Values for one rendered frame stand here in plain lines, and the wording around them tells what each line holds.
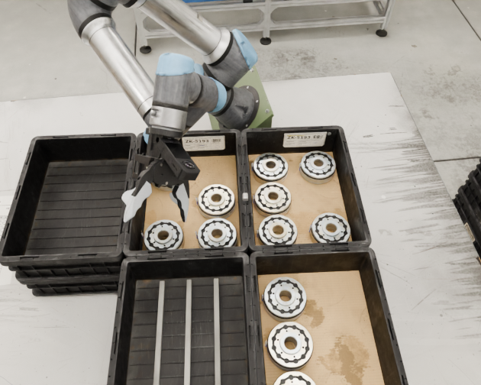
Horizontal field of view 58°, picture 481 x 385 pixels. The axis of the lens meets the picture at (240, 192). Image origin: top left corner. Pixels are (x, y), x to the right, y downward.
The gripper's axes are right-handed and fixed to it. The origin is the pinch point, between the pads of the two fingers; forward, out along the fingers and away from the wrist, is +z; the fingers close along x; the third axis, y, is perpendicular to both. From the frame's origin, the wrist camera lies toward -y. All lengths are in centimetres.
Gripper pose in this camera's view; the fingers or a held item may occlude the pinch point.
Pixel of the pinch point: (158, 224)
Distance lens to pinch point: 93.7
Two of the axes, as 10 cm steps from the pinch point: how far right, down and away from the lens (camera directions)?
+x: -7.1, -0.4, -7.1
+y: -6.9, -1.9, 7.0
